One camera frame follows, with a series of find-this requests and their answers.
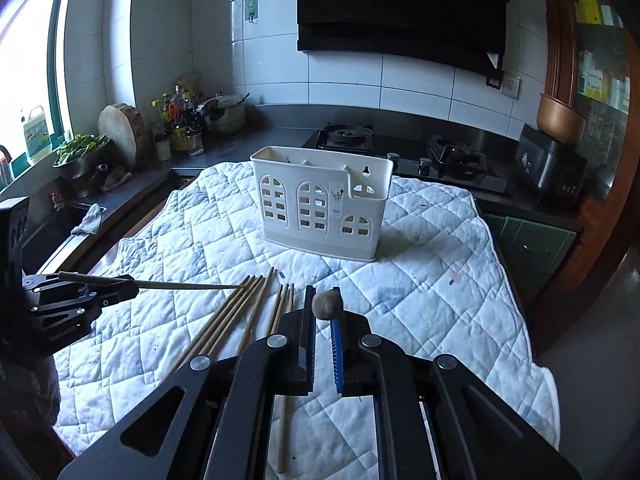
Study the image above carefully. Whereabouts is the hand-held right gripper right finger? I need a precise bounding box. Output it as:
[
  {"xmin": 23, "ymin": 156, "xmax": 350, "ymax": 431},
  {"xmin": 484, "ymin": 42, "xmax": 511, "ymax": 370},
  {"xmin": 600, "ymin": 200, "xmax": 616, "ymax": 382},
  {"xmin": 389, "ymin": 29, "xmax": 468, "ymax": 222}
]
[{"xmin": 330, "ymin": 287, "xmax": 583, "ymax": 480}]

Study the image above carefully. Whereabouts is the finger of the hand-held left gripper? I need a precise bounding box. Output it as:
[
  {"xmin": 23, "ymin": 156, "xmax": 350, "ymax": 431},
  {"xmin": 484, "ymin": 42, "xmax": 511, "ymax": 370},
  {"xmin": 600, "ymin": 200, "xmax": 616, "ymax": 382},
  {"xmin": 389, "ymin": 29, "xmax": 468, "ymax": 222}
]
[
  {"xmin": 30, "ymin": 300, "xmax": 101, "ymax": 329},
  {"xmin": 22, "ymin": 274, "xmax": 140, "ymax": 307}
]

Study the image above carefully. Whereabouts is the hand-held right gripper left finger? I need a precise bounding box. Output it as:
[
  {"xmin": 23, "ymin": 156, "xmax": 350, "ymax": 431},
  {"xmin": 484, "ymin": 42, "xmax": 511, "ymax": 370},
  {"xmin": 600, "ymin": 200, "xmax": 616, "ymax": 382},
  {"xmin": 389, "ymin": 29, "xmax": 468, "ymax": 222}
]
[{"xmin": 56, "ymin": 285, "xmax": 317, "ymax": 480}]

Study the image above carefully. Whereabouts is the bunch of wooden chopsticks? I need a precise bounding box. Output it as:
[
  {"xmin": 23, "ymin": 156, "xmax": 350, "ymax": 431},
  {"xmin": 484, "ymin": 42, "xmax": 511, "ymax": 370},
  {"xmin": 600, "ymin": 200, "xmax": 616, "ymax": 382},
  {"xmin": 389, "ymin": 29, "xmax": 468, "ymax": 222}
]
[{"xmin": 165, "ymin": 266, "xmax": 297, "ymax": 475}]

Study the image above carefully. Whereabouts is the white plastic utensil holder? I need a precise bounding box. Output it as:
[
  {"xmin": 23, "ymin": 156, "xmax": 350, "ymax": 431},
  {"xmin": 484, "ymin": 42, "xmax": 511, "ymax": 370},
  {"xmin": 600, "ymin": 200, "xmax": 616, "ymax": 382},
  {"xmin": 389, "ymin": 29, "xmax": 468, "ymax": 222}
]
[{"xmin": 250, "ymin": 146, "xmax": 393, "ymax": 262}]

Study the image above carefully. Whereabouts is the metal kitchen sink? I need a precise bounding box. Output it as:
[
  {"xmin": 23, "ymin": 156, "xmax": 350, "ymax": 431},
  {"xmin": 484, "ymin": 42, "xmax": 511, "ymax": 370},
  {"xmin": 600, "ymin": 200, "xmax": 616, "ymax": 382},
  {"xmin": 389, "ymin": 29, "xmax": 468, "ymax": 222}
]
[{"xmin": 22, "ymin": 199, "xmax": 108, "ymax": 273}]

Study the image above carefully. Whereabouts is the grey dishcloth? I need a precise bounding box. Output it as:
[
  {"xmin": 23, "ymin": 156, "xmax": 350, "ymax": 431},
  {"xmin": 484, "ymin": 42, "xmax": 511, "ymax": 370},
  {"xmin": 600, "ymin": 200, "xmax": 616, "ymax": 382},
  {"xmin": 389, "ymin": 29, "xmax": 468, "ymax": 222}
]
[{"xmin": 71, "ymin": 203, "xmax": 104, "ymax": 236}]

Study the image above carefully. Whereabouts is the brown lumpy object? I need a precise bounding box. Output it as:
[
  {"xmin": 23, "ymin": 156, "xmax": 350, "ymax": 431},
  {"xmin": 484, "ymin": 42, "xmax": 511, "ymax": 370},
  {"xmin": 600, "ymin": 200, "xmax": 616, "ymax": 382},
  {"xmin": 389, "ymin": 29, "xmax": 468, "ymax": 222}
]
[{"xmin": 102, "ymin": 167, "xmax": 134, "ymax": 191}]

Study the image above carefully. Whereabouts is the metal bowl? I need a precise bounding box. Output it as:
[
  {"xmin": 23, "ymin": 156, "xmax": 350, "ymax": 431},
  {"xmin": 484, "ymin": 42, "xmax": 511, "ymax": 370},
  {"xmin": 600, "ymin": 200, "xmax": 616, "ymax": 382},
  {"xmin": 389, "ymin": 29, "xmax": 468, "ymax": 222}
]
[{"xmin": 52, "ymin": 150, "xmax": 112, "ymax": 199}]

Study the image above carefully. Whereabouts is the white quilted mat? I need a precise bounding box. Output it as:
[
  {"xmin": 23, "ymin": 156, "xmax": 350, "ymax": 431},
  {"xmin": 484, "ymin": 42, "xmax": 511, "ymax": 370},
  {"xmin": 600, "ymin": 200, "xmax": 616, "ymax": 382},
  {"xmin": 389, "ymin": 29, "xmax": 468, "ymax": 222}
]
[{"xmin": 52, "ymin": 160, "xmax": 561, "ymax": 480}]

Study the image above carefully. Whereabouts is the round wooden cutting board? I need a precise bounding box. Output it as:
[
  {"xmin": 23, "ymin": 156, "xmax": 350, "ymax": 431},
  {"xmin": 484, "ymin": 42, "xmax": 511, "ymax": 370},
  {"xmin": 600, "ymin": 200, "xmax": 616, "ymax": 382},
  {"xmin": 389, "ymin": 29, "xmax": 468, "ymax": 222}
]
[{"xmin": 97, "ymin": 104, "xmax": 146, "ymax": 168}]

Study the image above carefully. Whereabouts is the clear plastic jug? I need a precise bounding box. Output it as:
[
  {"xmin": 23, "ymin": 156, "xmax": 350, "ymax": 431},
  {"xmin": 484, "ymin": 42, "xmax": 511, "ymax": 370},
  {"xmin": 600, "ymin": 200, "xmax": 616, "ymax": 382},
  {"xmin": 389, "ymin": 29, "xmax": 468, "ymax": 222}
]
[{"xmin": 21, "ymin": 105, "xmax": 53, "ymax": 165}]

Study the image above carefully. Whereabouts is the cluster of condiment bottles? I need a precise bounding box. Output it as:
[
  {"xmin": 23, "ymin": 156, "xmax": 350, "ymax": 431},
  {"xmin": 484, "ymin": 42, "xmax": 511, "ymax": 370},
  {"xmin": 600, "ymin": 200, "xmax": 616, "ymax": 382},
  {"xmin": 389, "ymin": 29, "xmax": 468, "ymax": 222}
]
[{"xmin": 150, "ymin": 79, "xmax": 207, "ymax": 162}]

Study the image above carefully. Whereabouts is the metal pot with lid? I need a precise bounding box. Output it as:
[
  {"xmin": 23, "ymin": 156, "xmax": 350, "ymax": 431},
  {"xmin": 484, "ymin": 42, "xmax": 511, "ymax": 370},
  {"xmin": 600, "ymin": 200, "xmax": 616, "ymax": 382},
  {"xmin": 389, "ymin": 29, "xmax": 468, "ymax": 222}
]
[{"xmin": 199, "ymin": 93, "xmax": 249, "ymax": 139}]

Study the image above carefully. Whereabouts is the green cabinet door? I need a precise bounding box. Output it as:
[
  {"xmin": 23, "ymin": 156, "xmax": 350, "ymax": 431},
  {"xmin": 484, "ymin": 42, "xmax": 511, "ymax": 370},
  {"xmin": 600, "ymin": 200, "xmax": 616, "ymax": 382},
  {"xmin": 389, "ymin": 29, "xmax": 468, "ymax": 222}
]
[{"xmin": 482, "ymin": 212, "xmax": 581, "ymax": 306}]

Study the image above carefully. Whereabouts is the black stove burner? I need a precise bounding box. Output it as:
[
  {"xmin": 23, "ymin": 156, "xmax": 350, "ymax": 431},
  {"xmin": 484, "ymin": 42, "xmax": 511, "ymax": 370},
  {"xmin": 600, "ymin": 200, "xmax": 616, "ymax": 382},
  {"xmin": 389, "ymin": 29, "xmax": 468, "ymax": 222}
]
[
  {"xmin": 326, "ymin": 124, "xmax": 375, "ymax": 145},
  {"xmin": 427, "ymin": 135, "xmax": 488, "ymax": 171}
]

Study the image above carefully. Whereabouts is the black glass gas cooktop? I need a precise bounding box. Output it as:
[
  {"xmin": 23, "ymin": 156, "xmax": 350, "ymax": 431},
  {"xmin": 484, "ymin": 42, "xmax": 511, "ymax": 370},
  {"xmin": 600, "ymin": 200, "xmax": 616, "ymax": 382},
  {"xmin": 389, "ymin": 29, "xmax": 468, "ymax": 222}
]
[{"xmin": 314, "ymin": 121, "xmax": 512, "ymax": 197}]

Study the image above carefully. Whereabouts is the window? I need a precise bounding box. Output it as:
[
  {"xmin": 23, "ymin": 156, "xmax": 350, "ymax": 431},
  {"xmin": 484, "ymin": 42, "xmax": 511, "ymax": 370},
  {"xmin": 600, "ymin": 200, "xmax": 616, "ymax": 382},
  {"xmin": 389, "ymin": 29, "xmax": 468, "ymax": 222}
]
[{"xmin": 0, "ymin": 0, "xmax": 76, "ymax": 171}]

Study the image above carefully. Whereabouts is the copper inner pot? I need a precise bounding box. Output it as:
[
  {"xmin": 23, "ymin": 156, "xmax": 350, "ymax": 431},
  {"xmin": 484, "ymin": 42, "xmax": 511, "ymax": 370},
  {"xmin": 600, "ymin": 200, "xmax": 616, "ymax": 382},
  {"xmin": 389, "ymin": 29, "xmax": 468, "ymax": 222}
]
[{"xmin": 537, "ymin": 92, "xmax": 589, "ymax": 144}]

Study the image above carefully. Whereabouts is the black range hood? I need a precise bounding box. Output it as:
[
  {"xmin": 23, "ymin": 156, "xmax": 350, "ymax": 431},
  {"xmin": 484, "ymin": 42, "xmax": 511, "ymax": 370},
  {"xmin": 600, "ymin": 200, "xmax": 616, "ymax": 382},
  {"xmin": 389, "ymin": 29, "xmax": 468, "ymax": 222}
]
[{"xmin": 290, "ymin": 0, "xmax": 533, "ymax": 78}]

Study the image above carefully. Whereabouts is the yellow green carton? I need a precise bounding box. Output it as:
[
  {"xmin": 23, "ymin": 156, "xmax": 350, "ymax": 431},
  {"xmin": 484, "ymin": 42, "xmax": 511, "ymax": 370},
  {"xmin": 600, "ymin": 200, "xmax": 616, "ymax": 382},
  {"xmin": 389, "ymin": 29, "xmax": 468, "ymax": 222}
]
[{"xmin": 582, "ymin": 67, "xmax": 609, "ymax": 101}]

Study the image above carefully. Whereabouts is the wooden glass cabinet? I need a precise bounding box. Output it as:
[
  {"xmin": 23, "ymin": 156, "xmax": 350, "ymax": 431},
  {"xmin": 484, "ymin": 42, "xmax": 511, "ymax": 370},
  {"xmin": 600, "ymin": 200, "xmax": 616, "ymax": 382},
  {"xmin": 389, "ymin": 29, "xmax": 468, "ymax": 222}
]
[{"xmin": 539, "ymin": 0, "xmax": 640, "ymax": 341}]

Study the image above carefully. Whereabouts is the yellow box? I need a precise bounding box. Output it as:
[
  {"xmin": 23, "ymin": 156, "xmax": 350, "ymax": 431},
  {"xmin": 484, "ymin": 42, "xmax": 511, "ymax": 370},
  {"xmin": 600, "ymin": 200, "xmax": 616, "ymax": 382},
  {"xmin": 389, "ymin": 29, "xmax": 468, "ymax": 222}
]
[{"xmin": 575, "ymin": 0, "xmax": 604, "ymax": 25}]

